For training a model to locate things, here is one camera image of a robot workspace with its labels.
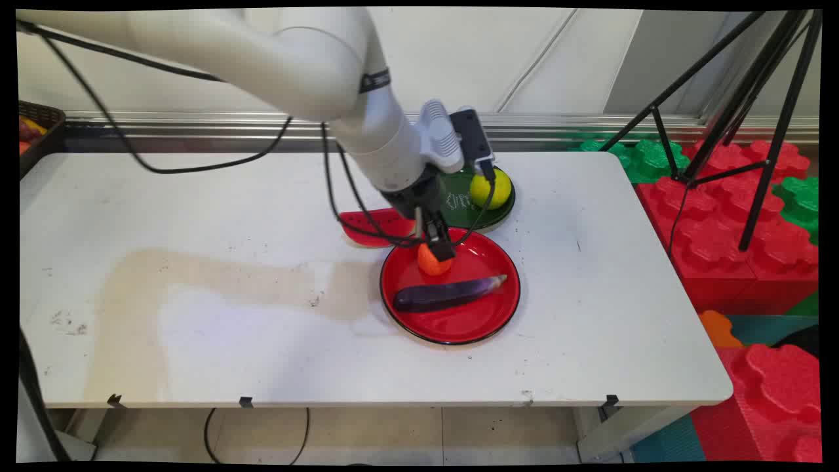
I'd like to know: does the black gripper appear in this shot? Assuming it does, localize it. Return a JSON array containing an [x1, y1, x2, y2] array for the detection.
[[380, 167, 457, 262]]

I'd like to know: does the orange toy fruit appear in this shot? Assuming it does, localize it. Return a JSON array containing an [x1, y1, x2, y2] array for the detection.
[[418, 242, 454, 277]]

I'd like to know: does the purple toy eggplant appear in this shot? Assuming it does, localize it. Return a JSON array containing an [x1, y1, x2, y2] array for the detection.
[[393, 275, 509, 313]]

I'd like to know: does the dark green round plate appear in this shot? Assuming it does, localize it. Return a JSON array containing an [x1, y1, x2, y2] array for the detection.
[[438, 167, 517, 231]]

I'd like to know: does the red toy watermelon slice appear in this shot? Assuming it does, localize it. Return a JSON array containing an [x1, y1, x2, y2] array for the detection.
[[338, 208, 418, 248]]

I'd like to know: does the yellow-green toy apple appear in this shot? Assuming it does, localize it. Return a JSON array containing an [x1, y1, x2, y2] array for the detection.
[[469, 168, 513, 211]]

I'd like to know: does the red round plate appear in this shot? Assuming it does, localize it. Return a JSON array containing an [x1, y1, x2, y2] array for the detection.
[[380, 227, 522, 346]]

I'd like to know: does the green foam block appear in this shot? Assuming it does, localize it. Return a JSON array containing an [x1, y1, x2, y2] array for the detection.
[[569, 136, 691, 185], [772, 176, 820, 247]]

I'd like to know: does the white table leg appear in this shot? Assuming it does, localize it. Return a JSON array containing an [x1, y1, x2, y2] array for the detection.
[[576, 405, 699, 463]]

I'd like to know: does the big red foam block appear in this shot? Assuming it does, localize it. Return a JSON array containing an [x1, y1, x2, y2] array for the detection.
[[634, 139, 820, 316], [688, 344, 823, 463]]

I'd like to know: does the orange foam block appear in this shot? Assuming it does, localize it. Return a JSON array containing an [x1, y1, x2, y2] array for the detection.
[[697, 309, 745, 349]]

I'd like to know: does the black tripod stand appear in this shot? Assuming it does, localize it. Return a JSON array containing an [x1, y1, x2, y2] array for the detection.
[[600, 10, 823, 253]]

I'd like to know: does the dark woven basket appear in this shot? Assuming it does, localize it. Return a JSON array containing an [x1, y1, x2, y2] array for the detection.
[[18, 100, 67, 181]]

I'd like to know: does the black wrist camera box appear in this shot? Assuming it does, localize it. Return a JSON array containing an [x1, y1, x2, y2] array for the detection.
[[450, 108, 497, 182]]

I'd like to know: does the aluminium wall rail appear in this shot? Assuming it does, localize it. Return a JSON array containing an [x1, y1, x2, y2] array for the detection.
[[64, 110, 820, 146]]

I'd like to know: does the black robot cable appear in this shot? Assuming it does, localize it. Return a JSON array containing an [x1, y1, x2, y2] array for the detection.
[[16, 22, 497, 249]]

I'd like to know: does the black floor cable loop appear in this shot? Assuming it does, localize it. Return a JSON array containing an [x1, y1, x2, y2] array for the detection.
[[203, 407, 311, 465]]

